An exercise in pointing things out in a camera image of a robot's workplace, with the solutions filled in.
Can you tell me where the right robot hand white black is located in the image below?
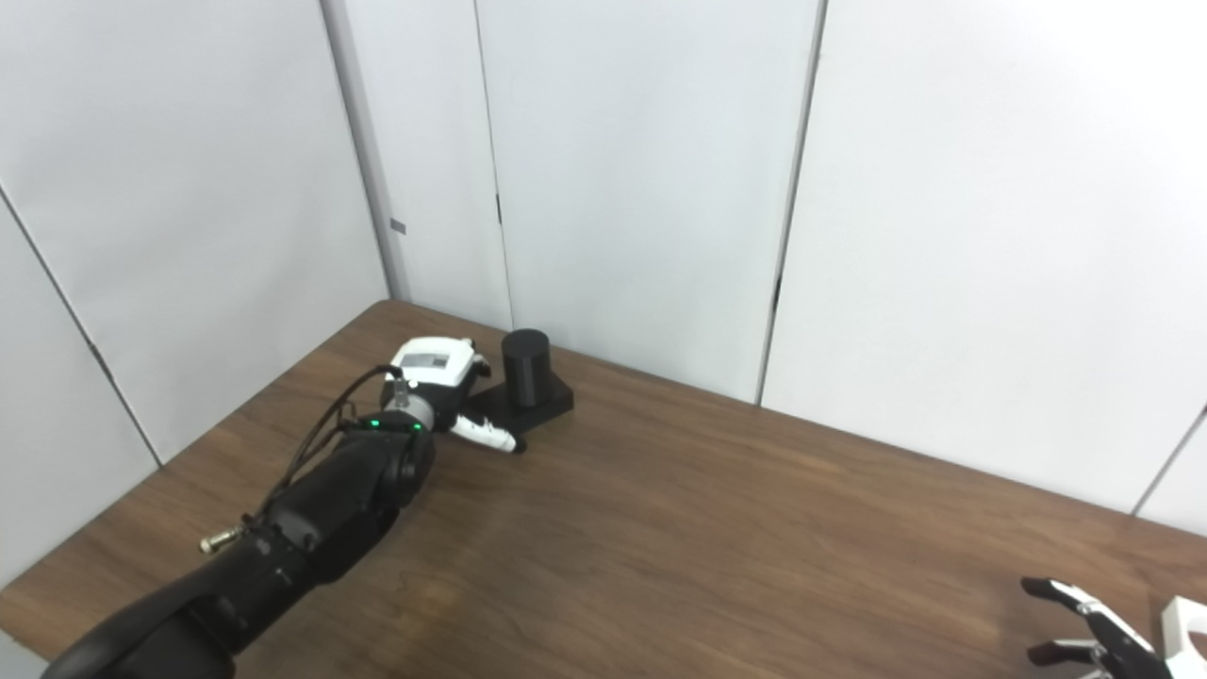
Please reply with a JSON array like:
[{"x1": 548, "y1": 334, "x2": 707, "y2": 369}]
[{"x1": 1021, "y1": 577, "x2": 1175, "y2": 679}]

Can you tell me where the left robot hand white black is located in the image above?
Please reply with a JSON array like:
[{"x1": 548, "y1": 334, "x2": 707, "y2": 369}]
[{"x1": 387, "y1": 338, "x2": 527, "y2": 455}]

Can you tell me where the white square piece with hole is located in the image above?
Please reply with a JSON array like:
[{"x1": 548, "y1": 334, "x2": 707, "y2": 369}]
[{"x1": 1160, "y1": 597, "x2": 1207, "y2": 679}]

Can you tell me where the black peg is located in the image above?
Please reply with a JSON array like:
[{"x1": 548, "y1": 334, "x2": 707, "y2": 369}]
[{"x1": 467, "y1": 328, "x2": 574, "y2": 437}]

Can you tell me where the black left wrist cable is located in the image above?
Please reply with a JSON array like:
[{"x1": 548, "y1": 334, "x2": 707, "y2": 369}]
[{"x1": 200, "y1": 366, "x2": 406, "y2": 555}]

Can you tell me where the grey wall post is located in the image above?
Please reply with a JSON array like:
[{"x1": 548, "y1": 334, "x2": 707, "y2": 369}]
[{"x1": 321, "y1": 0, "x2": 411, "y2": 303}]

